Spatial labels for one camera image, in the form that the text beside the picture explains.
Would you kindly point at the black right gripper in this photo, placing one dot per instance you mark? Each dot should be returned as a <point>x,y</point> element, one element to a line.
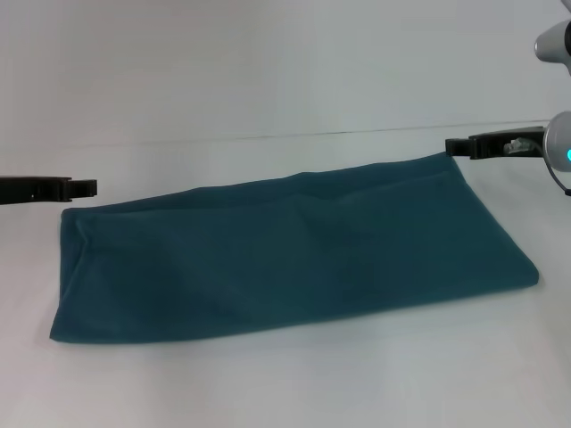
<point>508,142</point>

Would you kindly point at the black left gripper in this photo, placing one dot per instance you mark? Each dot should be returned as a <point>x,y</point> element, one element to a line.
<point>31,189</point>

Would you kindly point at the teal blue shirt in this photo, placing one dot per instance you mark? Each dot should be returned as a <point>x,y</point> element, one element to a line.
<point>290,254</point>

